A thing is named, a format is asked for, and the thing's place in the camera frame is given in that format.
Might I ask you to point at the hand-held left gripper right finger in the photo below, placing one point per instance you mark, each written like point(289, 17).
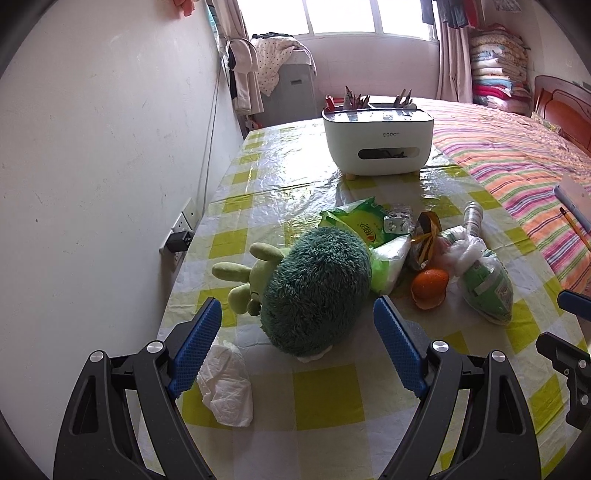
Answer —
point(397, 350)

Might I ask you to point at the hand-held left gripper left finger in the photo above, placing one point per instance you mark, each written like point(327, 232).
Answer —
point(196, 350)

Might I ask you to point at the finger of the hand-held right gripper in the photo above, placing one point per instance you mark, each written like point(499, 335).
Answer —
point(575, 304)
point(572, 369)

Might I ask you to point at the white tissue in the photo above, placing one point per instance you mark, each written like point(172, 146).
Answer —
point(226, 387)

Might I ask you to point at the yellow wrapper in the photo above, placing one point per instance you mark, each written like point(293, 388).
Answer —
point(425, 240)

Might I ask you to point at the silver blister pack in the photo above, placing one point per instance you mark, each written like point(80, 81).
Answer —
point(398, 220)

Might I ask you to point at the orange peel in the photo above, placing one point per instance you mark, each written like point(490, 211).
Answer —
point(429, 286)

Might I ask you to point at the yellow pencil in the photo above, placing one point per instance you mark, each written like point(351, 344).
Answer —
point(575, 228)

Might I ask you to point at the green and white packet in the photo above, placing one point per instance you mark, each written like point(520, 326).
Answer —
point(491, 290)

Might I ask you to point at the green broccoli plush toy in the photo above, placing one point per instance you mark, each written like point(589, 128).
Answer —
point(314, 286)

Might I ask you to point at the white notebook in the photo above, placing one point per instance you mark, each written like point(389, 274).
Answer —
point(577, 196)

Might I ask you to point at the black power adapter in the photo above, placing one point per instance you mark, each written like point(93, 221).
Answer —
point(179, 241)

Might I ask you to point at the white plastic bag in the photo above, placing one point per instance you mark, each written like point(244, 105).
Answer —
point(464, 251)

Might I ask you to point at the small clear tube bottle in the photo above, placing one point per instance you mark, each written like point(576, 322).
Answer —
point(473, 219)

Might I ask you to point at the green snack bag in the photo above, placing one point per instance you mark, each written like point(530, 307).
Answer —
point(355, 219)

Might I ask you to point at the striped bed blanket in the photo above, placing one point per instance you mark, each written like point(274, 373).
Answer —
point(498, 157)

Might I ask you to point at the floral pillow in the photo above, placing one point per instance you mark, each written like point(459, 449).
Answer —
point(547, 123)

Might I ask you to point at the yellow checkered tablecloth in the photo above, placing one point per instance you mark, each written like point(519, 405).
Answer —
point(295, 194)

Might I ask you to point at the wooden headboard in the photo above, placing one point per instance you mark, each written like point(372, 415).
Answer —
point(563, 108)

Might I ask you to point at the white desktop organizer box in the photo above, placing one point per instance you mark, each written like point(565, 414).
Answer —
point(378, 138)

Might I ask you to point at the stack of folded quilts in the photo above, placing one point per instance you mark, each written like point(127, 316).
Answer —
point(498, 69)

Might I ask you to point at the bunch of pencils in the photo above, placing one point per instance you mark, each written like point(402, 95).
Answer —
point(355, 99)
point(405, 99)

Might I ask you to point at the beige curtain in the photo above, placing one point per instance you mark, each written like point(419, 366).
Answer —
point(240, 18)
point(455, 60)

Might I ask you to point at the grey cabinet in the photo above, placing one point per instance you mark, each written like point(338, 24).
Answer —
point(295, 92)

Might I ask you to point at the beige hanging garment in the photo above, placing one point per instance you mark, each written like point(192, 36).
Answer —
point(244, 69)

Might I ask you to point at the row of hanging clothes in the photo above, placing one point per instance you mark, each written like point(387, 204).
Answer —
point(461, 11)

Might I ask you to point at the window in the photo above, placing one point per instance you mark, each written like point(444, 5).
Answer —
point(341, 16)

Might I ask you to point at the orange hanging cloth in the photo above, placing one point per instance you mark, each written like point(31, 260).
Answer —
point(184, 5)

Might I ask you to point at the white wall socket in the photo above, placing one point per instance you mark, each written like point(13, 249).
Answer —
point(187, 217)

